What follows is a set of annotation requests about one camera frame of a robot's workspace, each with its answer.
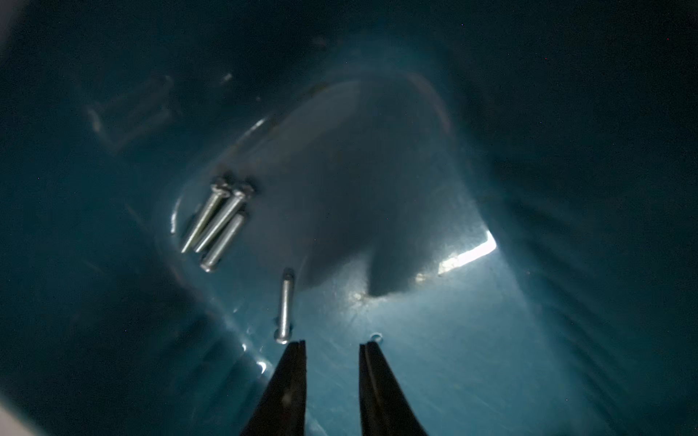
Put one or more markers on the silver screw nine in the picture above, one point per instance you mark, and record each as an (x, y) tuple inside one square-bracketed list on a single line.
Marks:
[(284, 319)]

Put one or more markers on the teal plastic storage tray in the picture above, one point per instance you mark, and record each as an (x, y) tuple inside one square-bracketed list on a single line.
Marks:
[(502, 194)]

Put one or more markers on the silver screw eleven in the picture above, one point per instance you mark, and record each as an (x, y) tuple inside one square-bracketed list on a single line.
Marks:
[(240, 195)]

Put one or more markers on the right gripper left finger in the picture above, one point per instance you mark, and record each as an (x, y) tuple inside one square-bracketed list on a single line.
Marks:
[(281, 410)]

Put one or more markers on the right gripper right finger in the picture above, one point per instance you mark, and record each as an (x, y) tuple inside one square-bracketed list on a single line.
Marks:
[(383, 407)]

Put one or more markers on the silver screw ten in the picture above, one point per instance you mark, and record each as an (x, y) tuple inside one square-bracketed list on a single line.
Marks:
[(222, 243)]

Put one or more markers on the silver screw twelve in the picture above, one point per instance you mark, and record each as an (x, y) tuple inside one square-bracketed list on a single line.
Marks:
[(220, 190)]

